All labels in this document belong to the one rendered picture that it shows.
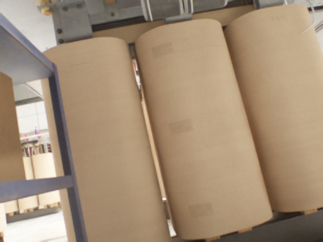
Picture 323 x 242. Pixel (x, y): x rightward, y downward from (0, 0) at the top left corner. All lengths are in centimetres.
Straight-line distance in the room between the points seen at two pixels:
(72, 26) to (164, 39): 40
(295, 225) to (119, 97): 93
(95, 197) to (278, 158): 76
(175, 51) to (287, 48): 49
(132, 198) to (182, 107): 40
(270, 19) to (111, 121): 81
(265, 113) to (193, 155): 38
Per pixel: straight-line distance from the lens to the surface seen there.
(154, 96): 126
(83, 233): 97
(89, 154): 118
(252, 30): 141
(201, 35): 131
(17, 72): 99
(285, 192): 136
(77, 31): 136
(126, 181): 117
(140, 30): 144
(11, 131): 80
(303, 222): 150
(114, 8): 144
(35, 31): 180
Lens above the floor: 51
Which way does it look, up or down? 9 degrees up
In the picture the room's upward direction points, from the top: 13 degrees counter-clockwise
